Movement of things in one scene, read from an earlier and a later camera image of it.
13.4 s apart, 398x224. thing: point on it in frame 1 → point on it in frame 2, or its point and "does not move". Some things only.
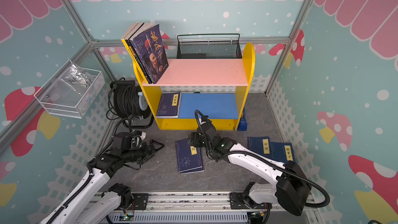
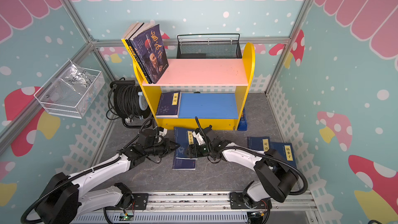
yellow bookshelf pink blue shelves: x=215 y=88 does not move
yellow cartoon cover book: x=130 y=53 does not move
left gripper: x=146 y=152 → x=168 y=144
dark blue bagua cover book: x=189 y=158 → x=168 y=103
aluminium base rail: x=186 y=208 does not move
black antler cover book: x=140 y=65 does not move
